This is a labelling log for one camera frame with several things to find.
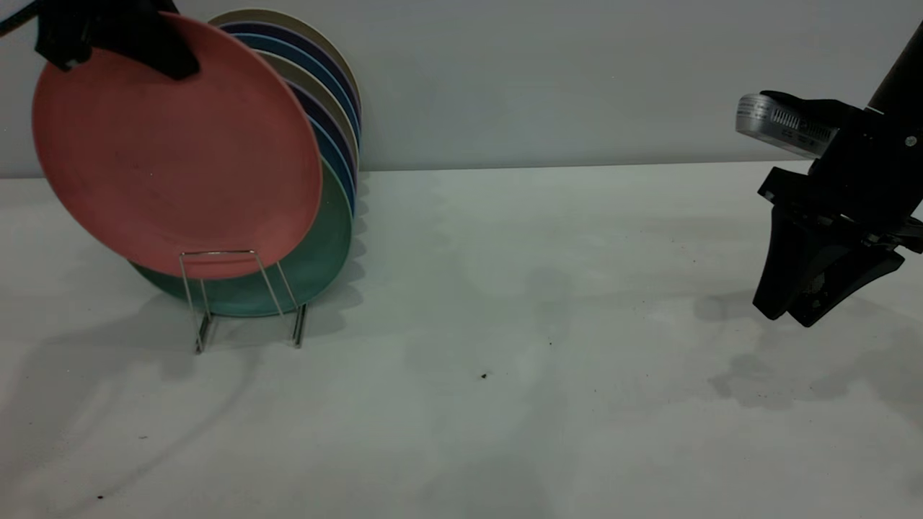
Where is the blue plastic plate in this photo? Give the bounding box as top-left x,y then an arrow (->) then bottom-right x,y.
232,34 -> 361,138
309,115 -> 358,216

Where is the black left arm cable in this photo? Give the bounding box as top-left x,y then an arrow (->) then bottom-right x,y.
0,0 -> 40,37

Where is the pink plastic plate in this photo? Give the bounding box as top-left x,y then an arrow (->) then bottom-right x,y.
32,11 -> 323,280

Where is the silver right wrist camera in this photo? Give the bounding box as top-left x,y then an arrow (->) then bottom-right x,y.
736,92 -> 842,160

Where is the metal wire plate rack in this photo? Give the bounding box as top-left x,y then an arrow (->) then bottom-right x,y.
180,250 -> 309,355

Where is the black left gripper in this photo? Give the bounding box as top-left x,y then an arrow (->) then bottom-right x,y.
35,0 -> 201,81

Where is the dark purple plastic plate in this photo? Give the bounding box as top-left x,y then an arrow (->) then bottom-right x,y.
287,79 -> 359,177
218,22 -> 361,116

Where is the green plastic plate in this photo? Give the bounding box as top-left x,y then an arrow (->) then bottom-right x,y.
130,159 -> 355,319

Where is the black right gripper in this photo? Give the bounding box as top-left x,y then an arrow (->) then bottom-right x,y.
753,107 -> 923,328

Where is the beige plastic plate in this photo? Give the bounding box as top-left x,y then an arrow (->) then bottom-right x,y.
260,50 -> 361,163
208,9 -> 362,109

